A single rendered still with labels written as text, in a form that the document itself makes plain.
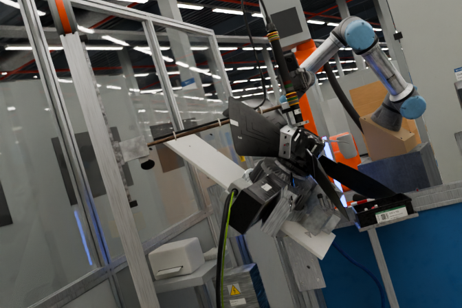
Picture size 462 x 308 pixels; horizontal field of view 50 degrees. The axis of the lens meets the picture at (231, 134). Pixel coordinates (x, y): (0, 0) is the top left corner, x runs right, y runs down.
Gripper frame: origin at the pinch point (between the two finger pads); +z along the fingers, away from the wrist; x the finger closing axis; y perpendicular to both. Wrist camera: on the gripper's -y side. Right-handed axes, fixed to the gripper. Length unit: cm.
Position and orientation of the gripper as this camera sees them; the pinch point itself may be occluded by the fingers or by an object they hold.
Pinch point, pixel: (287, 73)
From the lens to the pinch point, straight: 198.9
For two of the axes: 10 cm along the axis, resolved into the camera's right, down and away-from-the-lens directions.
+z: -3.7, 1.0, -9.2
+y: 3.0, 9.5, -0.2
